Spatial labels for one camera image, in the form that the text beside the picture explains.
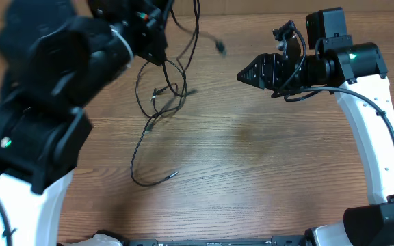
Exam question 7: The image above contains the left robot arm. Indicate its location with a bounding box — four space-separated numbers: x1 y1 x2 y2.
0 0 172 245

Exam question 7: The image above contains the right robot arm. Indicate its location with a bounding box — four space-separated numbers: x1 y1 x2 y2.
237 7 394 245

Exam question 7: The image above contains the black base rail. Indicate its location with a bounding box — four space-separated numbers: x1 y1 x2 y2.
126 235 314 246

